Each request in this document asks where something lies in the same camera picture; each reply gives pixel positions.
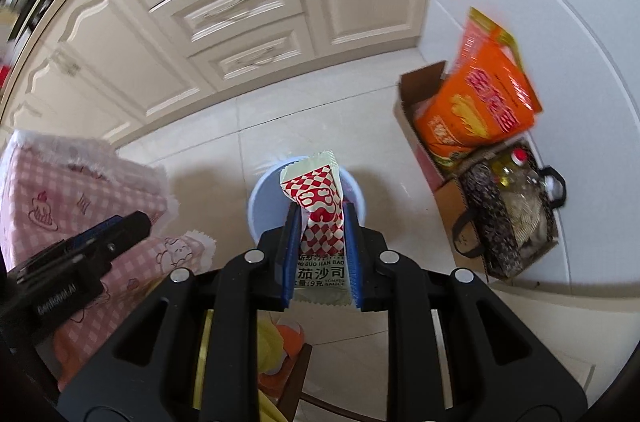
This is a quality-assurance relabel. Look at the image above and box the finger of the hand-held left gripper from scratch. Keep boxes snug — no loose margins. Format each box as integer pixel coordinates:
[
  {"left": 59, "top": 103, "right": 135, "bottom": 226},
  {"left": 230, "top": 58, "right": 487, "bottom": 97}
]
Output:
[
  {"left": 7, "top": 216, "right": 125, "bottom": 273},
  {"left": 65, "top": 211, "right": 151, "bottom": 270}
]

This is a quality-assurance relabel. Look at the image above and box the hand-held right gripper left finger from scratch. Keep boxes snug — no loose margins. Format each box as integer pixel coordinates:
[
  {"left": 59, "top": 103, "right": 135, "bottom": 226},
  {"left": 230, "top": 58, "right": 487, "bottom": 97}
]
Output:
[{"left": 59, "top": 205, "right": 303, "bottom": 422}]

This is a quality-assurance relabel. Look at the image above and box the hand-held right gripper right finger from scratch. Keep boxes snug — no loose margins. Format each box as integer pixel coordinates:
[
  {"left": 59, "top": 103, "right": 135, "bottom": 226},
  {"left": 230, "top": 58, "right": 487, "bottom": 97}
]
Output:
[{"left": 345, "top": 202, "right": 587, "bottom": 422}]

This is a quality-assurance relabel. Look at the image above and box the blue plastic bin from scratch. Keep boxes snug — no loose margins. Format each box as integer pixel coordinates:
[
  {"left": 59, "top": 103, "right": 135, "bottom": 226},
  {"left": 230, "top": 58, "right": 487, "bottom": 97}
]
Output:
[{"left": 248, "top": 155, "right": 372, "bottom": 254}]

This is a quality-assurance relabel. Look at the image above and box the red checked sauce sachet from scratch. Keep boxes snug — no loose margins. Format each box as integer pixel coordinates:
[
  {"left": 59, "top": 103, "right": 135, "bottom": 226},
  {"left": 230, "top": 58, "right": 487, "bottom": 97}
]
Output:
[{"left": 278, "top": 150, "right": 352, "bottom": 306}]

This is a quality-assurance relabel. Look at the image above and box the pink checked tablecloth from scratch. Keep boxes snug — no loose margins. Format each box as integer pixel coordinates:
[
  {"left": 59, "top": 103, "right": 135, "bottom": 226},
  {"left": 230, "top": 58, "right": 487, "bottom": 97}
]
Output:
[{"left": 0, "top": 129, "right": 219, "bottom": 392}]

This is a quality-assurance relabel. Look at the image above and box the yellow cloth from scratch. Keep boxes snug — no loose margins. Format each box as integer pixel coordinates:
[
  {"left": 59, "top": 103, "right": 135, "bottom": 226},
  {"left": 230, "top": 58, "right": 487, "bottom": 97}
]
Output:
[{"left": 257, "top": 317, "right": 307, "bottom": 422}]

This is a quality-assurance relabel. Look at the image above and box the patterned tote bag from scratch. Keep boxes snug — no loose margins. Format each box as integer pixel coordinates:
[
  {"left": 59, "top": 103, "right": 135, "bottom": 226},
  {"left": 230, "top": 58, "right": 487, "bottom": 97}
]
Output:
[{"left": 451, "top": 141, "right": 569, "bottom": 281}]

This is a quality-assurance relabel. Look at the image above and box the cardboard box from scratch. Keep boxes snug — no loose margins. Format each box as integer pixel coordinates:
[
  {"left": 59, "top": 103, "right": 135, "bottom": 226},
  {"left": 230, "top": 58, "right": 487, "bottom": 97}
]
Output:
[{"left": 397, "top": 59, "right": 562, "bottom": 284}]

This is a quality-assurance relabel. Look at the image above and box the red capped oil bottle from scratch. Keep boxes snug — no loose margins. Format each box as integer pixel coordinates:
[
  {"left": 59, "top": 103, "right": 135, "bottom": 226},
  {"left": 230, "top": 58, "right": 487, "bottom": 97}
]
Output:
[{"left": 491, "top": 149, "right": 544, "bottom": 204}]

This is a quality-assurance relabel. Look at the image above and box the large orange bag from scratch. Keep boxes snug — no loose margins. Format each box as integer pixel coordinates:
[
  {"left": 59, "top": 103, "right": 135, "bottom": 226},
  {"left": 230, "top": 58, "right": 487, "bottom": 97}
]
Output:
[{"left": 413, "top": 6, "right": 544, "bottom": 174}]

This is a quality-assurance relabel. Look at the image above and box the cream cabinet drawer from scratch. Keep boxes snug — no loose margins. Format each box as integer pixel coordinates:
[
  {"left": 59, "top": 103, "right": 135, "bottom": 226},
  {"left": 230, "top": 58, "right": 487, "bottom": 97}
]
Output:
[
  {"left": 149, "top": 0, "right": 307, "bottom": 54},
  {"left": 189, "top": 14, "right": 317, "bottom": 94}
]

